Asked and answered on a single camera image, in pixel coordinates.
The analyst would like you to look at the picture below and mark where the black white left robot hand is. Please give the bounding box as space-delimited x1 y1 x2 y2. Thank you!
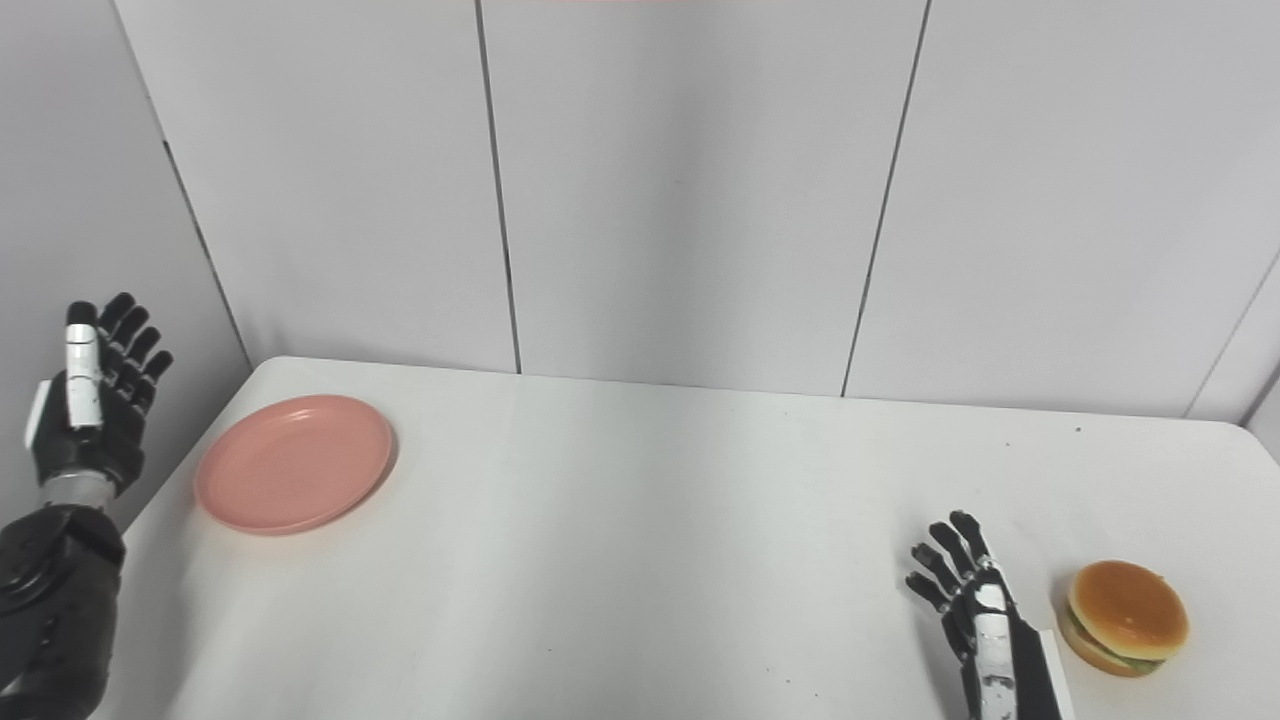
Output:
25 292 174 491

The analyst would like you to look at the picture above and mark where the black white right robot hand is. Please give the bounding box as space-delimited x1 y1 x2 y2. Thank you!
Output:
907 510 1076 720

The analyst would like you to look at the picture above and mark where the toy hamburger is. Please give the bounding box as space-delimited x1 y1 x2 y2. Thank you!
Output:
1058 560 1191 678

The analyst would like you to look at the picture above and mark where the pink round plate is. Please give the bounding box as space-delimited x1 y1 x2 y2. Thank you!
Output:
194 394 395 537

